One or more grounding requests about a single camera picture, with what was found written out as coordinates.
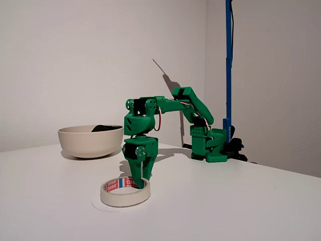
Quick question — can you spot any beige masking tape roll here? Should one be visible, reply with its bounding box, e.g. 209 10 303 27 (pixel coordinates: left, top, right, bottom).
100 176 152 208

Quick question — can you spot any black flat object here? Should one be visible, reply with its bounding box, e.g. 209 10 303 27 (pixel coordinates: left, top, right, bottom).
91 124 123 133

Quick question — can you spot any beige bowl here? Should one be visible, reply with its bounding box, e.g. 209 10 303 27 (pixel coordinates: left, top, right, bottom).
57 125 125 159

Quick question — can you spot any black table clamp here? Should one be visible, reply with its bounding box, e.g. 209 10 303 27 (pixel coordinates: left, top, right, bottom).
224 125 249 163

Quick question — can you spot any blue vertical pole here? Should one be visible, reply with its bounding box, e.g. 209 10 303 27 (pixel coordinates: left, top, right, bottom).
222 0 235 145

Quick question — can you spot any red white servo cable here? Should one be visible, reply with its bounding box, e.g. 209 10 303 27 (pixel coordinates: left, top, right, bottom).
153 106 163 132
198 114 211 132

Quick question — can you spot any black cable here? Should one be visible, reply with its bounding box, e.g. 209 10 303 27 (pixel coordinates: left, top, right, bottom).
230 0 236 66

